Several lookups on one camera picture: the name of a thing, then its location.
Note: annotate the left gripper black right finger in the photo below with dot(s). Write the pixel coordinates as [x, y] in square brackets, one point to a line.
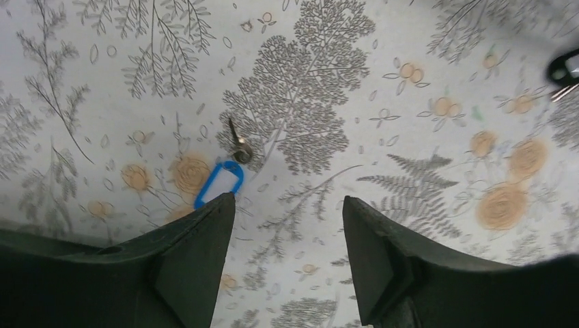
[404, 279]

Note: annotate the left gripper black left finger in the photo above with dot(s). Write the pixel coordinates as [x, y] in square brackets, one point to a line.
[168, 277]

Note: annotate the blue key tag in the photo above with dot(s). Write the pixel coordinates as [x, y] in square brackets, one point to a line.
[226, 177]

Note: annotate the black key tag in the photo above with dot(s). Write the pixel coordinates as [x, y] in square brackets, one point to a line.
[563, 70]

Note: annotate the floral table mat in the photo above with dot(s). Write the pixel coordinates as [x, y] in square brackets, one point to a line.
[436, 113]

